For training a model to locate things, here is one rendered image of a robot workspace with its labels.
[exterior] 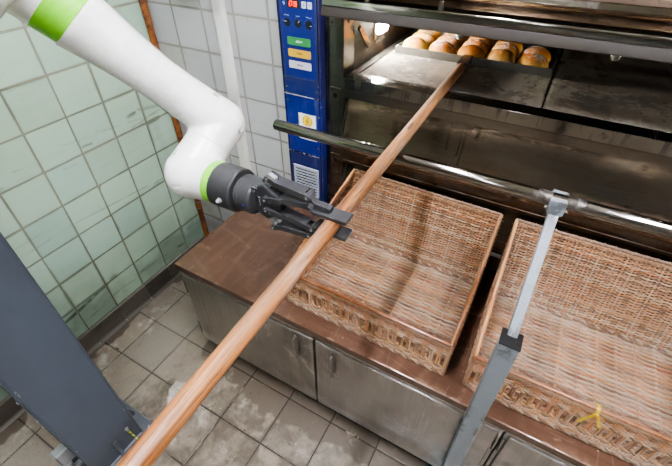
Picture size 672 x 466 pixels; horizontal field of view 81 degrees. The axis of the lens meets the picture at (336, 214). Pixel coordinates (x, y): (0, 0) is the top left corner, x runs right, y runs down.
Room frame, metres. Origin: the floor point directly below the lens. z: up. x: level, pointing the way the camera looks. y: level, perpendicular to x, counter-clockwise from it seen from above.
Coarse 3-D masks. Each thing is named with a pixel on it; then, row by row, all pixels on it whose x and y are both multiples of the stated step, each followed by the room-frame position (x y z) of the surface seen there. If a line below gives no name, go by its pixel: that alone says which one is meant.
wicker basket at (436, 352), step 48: (384, 192) 1.18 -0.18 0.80; (432, 192) 1.11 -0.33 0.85; (336, 240) 1.14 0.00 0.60; (384, 240) 1.12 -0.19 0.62; (432, 240) 1.05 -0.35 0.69; (480, 240) 0.98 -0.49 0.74; (336, 288) 0.90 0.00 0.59; (384, 288) 0.90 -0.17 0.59; (432, 288) 0.90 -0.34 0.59; (384, 336) 0.71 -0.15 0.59; (432, 336) 0.62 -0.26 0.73
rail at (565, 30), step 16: (336, 0) 1.16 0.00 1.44; (416, 16) 1.05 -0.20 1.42; (432, 16) 1.03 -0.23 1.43; (448, 16) 1.02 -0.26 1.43; (464, 16) 1.00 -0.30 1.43; (480, 16) 0.98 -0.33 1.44; (544, 32) 0.91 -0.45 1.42; (560, 32) 0.90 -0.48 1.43; (576, 32) 0.88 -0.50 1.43; (592, 32) 0.87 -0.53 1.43; (608, 32) 0.86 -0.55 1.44; (624, 32) 0.85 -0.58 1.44
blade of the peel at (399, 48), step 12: (468, 36) 1.77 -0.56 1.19; (396, 48) 1.56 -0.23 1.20; (408, 48) 1.54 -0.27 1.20; (552, 48) 1.60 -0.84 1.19; (444, 60) 1.47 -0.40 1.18; (456, 60) 1.45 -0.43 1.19; (480, 60) 1.42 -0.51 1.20; (492, 60) 1.40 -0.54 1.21; (516, 60) 1.47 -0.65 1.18; (552, 60) 1.46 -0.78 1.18; (528, 72) 1.34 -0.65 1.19; (540, 72) 1.32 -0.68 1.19
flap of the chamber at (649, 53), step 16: (336, 16) 1.16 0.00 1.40; (352, 16) 1.13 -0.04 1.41; (368, 16) 1.11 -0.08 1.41; (384, 16) 1.09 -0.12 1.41; (400, 16) 1.07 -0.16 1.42; (448, 32) 1.01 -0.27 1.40; (464, 32) 0.99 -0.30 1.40; (480, 32) 0.97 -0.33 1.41; (496, 32) 0.96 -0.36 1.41; (512, 32) 0.94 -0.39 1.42; (528, 32) 0.93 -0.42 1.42; (576, 48) 0.87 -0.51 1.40; (592, 48) 0.86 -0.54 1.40; (608, 48) 0.85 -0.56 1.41; (624, 48) 0.84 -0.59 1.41; (640, 48) 0.82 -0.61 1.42; (656, 48) 0.81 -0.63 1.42
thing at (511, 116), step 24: (384, 96) 1.24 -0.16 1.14; (408, 96) 1.20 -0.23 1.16; (456, 96) 1.15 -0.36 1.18; (504, 120) 1.06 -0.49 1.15; (528, 120) 1.03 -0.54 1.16; (552, 120) 1.00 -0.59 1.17; (576, 120) 0.99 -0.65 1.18; (600, 120) 0.99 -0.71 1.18; (624, 144) 0.91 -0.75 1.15; (648, 144) 0.89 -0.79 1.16
